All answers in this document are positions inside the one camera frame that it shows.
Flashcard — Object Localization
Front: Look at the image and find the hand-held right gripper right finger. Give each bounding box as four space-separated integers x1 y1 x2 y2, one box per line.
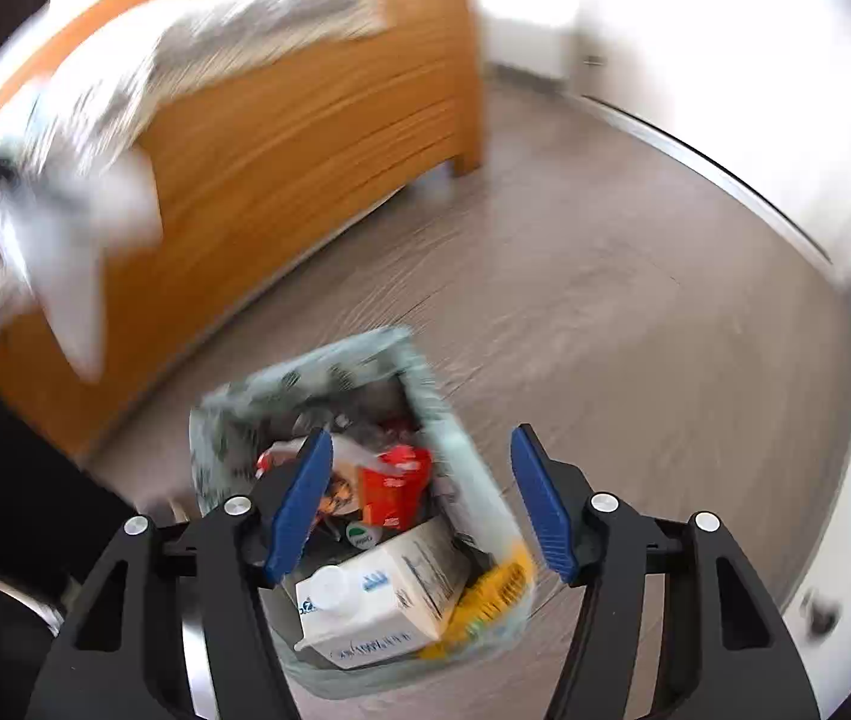
510 424 824 720

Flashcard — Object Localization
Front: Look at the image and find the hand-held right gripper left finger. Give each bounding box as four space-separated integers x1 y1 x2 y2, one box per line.
24 427 337 720

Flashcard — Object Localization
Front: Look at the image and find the yellow snack bag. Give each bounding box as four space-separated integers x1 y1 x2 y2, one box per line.
418 544 536 662

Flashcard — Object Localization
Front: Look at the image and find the red wrapper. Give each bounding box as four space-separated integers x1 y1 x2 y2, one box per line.
358 444 435 530

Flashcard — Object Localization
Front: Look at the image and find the white drink carton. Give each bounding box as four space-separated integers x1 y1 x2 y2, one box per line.
292 514 472 673

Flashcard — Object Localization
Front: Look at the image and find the bin with pale green liner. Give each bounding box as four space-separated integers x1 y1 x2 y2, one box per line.
189 326 544 699

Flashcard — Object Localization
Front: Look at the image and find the checked blanket with lace edge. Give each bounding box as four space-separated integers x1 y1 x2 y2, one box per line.
0 0 391 205

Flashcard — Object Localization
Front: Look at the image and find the dark floor door stop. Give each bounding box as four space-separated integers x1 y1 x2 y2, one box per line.
801 592 844 639

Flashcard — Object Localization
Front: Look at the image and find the wooden bed frame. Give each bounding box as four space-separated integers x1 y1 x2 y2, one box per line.
0 0 487 460

